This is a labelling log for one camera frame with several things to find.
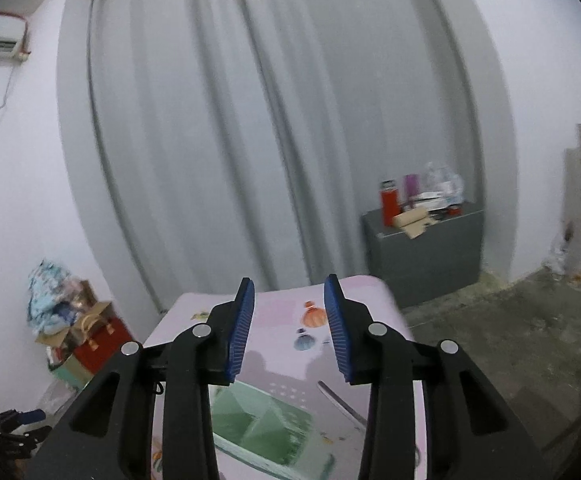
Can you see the red thermos bottle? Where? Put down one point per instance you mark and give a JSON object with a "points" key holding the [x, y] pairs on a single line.
{"points": [[390, 205]]}

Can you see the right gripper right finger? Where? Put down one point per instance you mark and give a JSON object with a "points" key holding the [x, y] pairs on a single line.
{"points": [[372, 353]]}

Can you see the purple cup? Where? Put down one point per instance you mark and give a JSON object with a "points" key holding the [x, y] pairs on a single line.
{"points": [[411, 185]]}

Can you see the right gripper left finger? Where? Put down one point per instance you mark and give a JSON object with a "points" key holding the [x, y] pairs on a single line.
{"points": [[207, 354]]}

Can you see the cardboard box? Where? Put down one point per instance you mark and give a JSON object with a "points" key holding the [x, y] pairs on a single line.
{"points": [[83, 303]]}

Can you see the blue patterned cloth bundle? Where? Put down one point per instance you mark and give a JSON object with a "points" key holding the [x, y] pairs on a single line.
{"points": [[52, 290]]}

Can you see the brown paper roll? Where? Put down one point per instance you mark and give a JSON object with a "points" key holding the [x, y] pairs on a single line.
{"points": [[409, 217]]}

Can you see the red gift bag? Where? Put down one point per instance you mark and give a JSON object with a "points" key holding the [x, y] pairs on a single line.
{"points": [[101, 339]]}

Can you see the clear plastic bag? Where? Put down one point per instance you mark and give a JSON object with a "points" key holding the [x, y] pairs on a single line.
{"points": [[440, 178]]}

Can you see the green plastic utensil holder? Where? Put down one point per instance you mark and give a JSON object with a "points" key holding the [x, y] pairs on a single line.
{"points": [[267, 434]]}

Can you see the dark grey cabinet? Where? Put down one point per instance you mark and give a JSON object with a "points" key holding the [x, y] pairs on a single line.
{"points": [[445, 258]]}

